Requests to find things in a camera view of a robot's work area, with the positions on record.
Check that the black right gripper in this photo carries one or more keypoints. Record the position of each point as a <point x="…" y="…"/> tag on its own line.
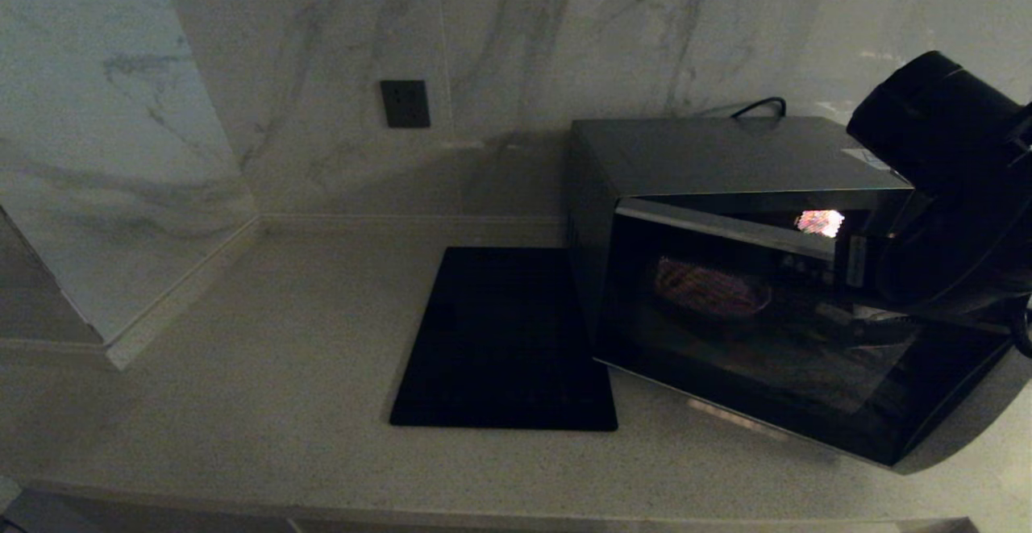
<point x="959" y="259"/>

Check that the dark glass microwave door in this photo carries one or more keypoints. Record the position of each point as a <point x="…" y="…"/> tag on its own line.
<point x="766" y="380"/>

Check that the purple plate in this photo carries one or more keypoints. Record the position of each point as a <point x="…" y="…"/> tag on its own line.
<point x="709" y="287"/>

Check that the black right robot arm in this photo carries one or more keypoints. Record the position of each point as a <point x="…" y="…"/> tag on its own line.
<point x="943" y="122"/>

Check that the white label sticker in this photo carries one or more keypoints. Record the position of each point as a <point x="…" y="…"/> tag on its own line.
<point x="864" y="156"/>

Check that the black induction cooktop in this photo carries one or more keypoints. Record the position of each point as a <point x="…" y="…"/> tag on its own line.
<point x="500" y="339"/>

